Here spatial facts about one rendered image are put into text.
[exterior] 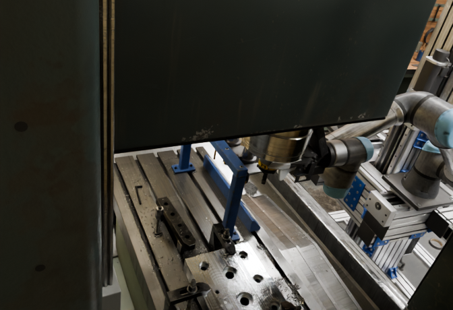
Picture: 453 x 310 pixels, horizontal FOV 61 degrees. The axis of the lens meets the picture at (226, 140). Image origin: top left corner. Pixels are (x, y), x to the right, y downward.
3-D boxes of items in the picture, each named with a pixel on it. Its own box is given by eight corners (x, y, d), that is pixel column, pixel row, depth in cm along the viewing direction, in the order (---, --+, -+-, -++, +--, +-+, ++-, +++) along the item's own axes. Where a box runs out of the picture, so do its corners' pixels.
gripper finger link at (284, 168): (272, 189, 94) (296, 178, 99) (278, 169, 91) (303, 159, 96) (263, 181, 95) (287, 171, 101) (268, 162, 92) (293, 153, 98)
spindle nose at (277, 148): (228, 133, 96) (236, 89, 89) (278, 125, 104) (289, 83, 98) (266, 170, 85) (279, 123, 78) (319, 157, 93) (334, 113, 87)
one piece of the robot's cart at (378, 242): (411, 222, 198) (418, 209, 194) (426, 236, 191) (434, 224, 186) (356, 233, 185) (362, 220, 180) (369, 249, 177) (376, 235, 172)
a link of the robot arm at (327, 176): (329, 176, 125) (340, 148, 120) (352, 199, 117) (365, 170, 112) (309, 180, 122) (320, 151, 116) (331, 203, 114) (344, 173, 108)
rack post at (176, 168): (191, 164, 181) (199, 108, 165) (195, 170, 177) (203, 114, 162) (170, 166, 176) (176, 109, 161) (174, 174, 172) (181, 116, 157)
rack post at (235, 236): (234, 229, 149) (248, 168, 134) (240, 239, 145) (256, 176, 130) (210, 235, 144) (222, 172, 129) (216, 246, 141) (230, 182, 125)
